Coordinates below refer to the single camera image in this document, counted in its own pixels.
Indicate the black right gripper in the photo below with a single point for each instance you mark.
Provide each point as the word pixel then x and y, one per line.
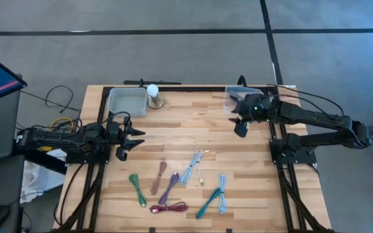
pixel 257 111

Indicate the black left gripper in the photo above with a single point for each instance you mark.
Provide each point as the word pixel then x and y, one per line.
pixel 115 136

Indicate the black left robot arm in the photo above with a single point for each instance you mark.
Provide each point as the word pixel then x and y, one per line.
pixel 60 140

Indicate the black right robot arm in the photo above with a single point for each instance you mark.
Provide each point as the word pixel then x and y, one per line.
pixel 319 118

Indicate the clear plastic container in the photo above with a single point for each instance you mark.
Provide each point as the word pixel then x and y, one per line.
pixel 227 110

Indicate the grey translucent plastic container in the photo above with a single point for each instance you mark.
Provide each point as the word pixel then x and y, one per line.
pixel 126 102

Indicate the white bulb on brass base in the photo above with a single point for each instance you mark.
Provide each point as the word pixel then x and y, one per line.
pixel 153 90

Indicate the black bar behind table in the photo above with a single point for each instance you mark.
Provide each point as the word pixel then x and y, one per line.
pixel 154 83

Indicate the white plastic bag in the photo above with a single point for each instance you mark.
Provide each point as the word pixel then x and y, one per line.
pixel 37 178

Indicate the grey cabinet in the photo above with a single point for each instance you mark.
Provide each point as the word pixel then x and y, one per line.
pixel 2 129

